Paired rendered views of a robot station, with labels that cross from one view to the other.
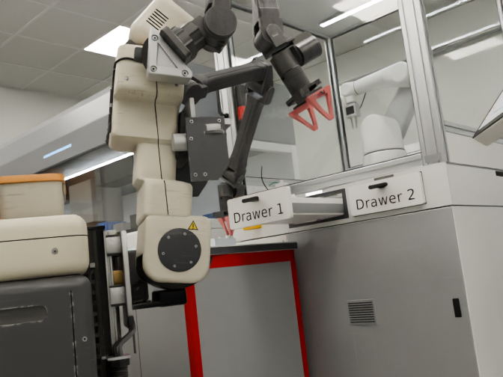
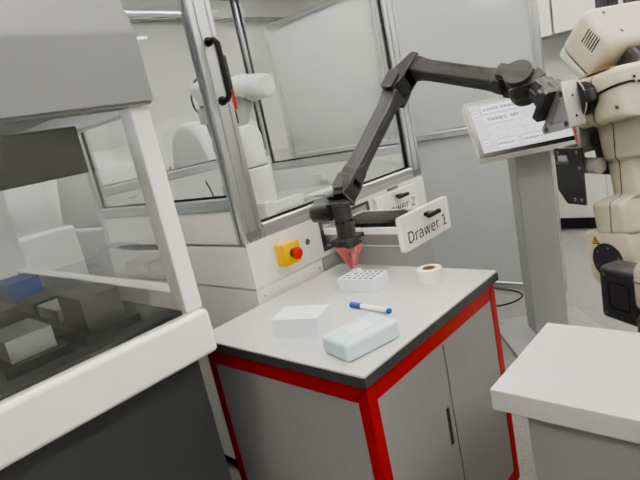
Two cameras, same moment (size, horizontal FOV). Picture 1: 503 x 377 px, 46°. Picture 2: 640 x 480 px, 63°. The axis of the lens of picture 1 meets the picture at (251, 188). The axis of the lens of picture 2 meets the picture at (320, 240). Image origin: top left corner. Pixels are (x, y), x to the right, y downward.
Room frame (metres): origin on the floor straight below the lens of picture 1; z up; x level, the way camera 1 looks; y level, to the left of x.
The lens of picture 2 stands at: (2.33, 1.62, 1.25)
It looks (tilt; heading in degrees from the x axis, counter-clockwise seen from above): 13 degrees down; 272
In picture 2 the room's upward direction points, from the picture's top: 12 degrees counter-clockwise
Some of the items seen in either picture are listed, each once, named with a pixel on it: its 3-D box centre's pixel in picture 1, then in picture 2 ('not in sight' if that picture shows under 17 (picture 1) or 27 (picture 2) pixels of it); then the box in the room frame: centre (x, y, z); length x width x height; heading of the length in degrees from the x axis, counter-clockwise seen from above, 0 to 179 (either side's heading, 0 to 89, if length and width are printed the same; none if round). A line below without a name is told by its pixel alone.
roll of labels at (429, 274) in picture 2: not in sight; (430, 274); (2.09, 0.22, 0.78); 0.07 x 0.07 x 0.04
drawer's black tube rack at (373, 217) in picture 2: not in sight; (375, 225); (2.19, -0.15, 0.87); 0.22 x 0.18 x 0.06; 137
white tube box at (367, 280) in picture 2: (217, 244); (363, 280); (2.28, 0.16, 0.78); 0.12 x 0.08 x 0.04; 143
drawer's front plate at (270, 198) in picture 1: (258, 209); (425, 223); (2.04, -0.02, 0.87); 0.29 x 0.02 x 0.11; 47
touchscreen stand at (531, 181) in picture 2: not in sight; (541, 239); (1.38, -0.75, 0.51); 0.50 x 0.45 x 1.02; 88
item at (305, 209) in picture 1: (296, 211); (373, 227); (2.19, -0.16, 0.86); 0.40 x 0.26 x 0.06; 137
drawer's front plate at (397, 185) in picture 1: (385, 194); (396, 203); (2.06, -0.47, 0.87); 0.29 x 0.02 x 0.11; 47
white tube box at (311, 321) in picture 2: not in sight; (302, 321); (2.46, 0.40, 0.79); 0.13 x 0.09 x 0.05; 157
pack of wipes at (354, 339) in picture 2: not in sight; (360, 335); (2.32, 0.55, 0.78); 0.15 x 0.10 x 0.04; 34
